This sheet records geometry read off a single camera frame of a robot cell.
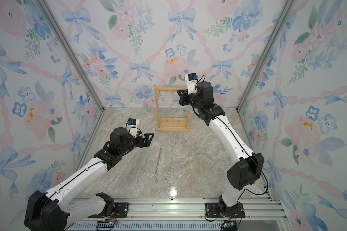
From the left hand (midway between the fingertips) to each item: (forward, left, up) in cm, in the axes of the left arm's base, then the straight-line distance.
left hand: (148, 132), depth 78 cm
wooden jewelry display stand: (+21, -6, -19) cm, 29 cm away
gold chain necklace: (-14, -11, -23) cm, 29 cm away
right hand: (+14, -16, +17) cm, 28 cm away
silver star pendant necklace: (-10, +5, -23) cm, 26 cm away
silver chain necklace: (+3, -5, -23) cm, 23 cm away
